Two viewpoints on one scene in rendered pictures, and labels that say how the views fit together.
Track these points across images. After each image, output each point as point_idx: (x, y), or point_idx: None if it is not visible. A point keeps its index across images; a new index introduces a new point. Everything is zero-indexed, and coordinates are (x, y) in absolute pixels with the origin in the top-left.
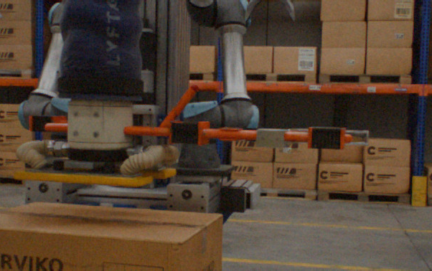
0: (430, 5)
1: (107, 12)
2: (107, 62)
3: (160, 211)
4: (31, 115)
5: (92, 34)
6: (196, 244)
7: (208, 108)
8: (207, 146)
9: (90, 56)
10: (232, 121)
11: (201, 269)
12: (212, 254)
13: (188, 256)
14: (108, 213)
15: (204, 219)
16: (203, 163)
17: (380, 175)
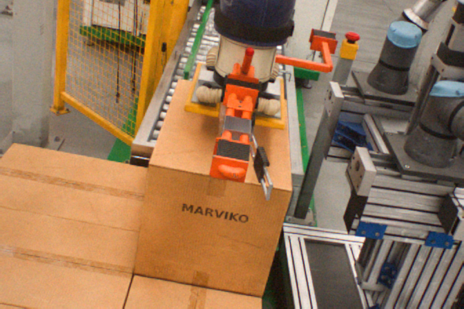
0: None
1: None
2: (224, 0)
3: (279, 155)
4: (312, 28)
5: None
6: (192, 181)
7: (442, 94)
8: (427, 136)
9: None
10: (460, 123)
11: (204, 206)
12: (245, 209)
13: (165, 180)
14: (255, 130)
15: (254, 178)
16: (411, 150)
17: None
